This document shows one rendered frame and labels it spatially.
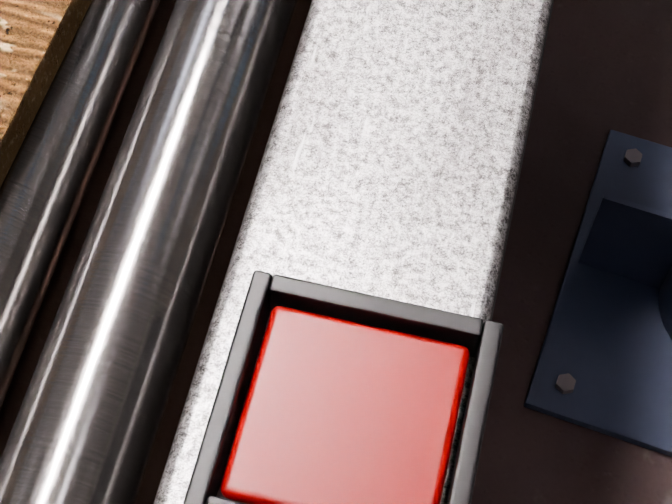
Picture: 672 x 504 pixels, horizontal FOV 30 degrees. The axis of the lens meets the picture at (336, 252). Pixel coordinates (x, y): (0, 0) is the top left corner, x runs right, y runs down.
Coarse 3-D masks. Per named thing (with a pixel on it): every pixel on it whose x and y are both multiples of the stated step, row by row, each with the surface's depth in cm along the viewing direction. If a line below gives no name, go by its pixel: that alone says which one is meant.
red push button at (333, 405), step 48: (288, 336) 37; (336, 336) 37; (384, 336) 37; (288, 384) 36; (336, 384) 36; (384, 384) 36; (432, 384) 36; (240, 432) 35; (288, 432) 35; (336, 432) 35; (384, 432) 35; (432, 432) 35; (240, 480) 34; (288, 480) 35; (336, 480) 35; (384, 480) 35; (432, 480) 35
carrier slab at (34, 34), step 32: (0, 0) 42; (32, 0) 42; (64, 0) 42; (0, 32) 41; (32, 32) 41; (64, 32) 42; (0, 64) 40; (32, 64) 40; (0, 96) 40; (32, 96) 40; (0, 128) 39; (0, 160) 39
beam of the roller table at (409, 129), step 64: (320, 0) 45; (384, 0) 45; (448, 0) 45; (512, 0) 45; (320, 64) 43; (384, 64) 43; (448, 64) 43; (512, 64) 43; (320, 128) 42; (384, 128) 42; (448, 128) 42; (512, 128) 42; (256, 192) 41; (320, 192) 41; (384, 192) 41; (448, 192) 41; (512, 192) 41; (256, 256) 40; (320, 256) 40; (384, 256) 40; (448, 256) 40; (192, 384) 38; (192, 448) 36
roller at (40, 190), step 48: (96, 0) 44; (144, 0) 46; (96, 48) 43; (48, 96) 42; (96, 96) 43; (48, 144) 41; (96, 144) 43; (0, 192) 40; (48, 192) 41; (0, 240) 39; (48, 240) 41; (0, 288) 39; (0, 336) 39; (0, 384) 39
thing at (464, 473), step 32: (256, 288) 37; (288, 288) 37; (320, 288) 37; (256, 320) 37; (352, 320) 38; (384, 320) 37; (416, 320) 37; (448, 320) 37; (480, 320) 37; (256, 352) 37; (480, 352) 36; (224, 384) 36; (480, 384) 36; (224, 416) 35; (480, 416) 35; (224, 448) 35; (480, 448) 35; (192, 480) 34
